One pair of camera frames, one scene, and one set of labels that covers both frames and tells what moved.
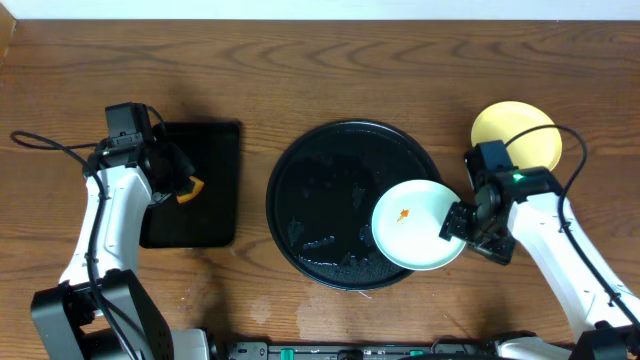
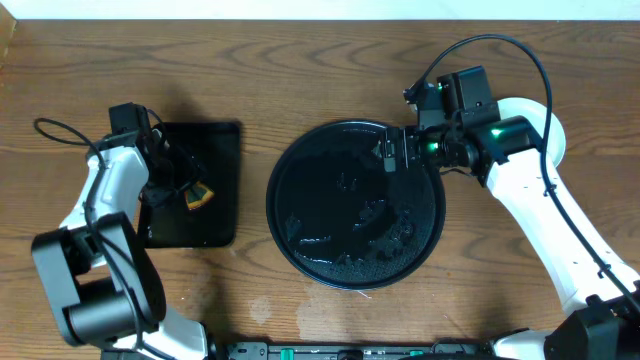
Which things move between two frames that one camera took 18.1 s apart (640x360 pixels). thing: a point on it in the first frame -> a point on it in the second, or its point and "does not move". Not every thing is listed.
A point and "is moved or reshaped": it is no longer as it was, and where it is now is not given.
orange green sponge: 197,189 is moved or reshaped
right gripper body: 485,236 -> 425,147
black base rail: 361,351 does not move
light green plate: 407,222 -> 555,142
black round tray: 320,199 does not move
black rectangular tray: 209,218 does not move
